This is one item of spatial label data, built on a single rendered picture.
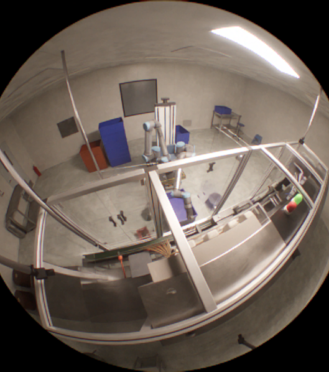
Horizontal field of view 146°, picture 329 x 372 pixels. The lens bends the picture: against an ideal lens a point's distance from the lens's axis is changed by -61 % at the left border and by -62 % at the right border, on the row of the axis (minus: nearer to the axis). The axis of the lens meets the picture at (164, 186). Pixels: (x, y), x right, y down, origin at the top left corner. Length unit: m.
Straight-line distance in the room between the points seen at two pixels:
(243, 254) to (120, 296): 0.93
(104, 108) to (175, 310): 4.52
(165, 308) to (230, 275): 0.30
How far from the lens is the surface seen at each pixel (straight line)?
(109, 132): 3.23
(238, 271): 0.63
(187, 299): 0.57
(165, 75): 4.61
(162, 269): 0.56
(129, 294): 1.14
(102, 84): 4.35
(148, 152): 2.08
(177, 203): 2.43
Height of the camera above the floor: 2.27
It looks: 50 degrees down
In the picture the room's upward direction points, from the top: 1 degrees counter-clockwise
